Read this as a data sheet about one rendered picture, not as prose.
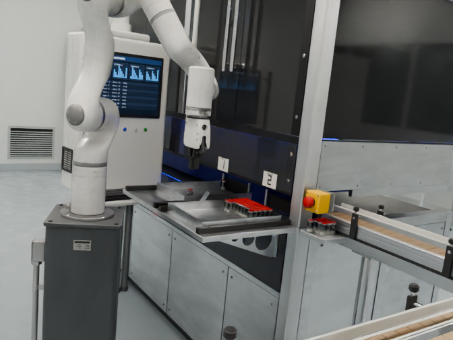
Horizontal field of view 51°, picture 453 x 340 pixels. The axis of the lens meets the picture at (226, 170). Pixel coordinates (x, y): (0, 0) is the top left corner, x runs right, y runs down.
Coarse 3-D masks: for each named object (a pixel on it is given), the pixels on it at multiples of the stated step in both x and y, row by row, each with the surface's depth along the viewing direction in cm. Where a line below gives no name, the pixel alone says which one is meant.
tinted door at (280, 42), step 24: (264, 0) 190; (288, 0) 178; (264, 24) 190; (288, 24) 179; (264, 48) 191; (288, 48) 179; (240, 72) 205; (264, 72) 191; (288, 72) 179; (240, 96) 205; (264, 96) 191; (288, 96) 179; (240, 120) 205; (264, 120) 191; (288, 120) 179
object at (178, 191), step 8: (160, 184) 210; (168, 184) 216; (176, 184) 218; (184, 184) 221; (192, 184) 223; (200, 184) 225; (208, 184) 228; (216, 184) 231; (168, 192) 204; (176, 192) 198; (184, 192) 213; (200, 192) 216; (216, 192) 220; (224, 192) 221; (232, 192) 223
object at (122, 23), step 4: (128, 16) 233; (116, 20) 232; (120, 20) 231; (124, 20) 232; (128, 20) 234; (112, 24) 232; (116, 24) 230; (120, 24) 230; (124, 24) 231; (128, 24) 233; (112, 28) 232; (116, 28) 231; (120, 28) 231; (124, 28) 231; (128, 28) 233
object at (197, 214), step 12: (168, 204) 179; (180, 204) 182; (192, 204) 185; (204, 204) 188; (216, 204) 191; (180, 216) 171; (192, 216) 164; (204, 216) 177; (216, 216) 179; (228, 216) 181; (240, 216) 182; (276, 216) 175
